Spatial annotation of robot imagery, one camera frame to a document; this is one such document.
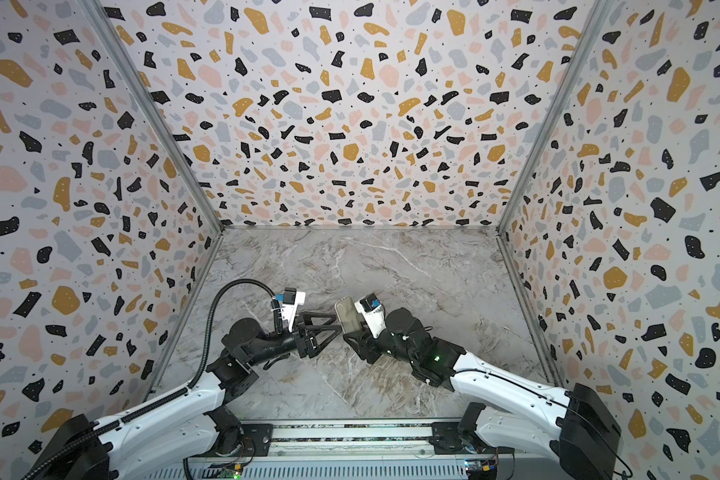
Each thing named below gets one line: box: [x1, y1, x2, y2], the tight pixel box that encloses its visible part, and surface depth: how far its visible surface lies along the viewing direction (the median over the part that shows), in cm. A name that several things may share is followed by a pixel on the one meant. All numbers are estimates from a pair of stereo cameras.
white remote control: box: [334, 296, 364, 334], surface depth 72 cm
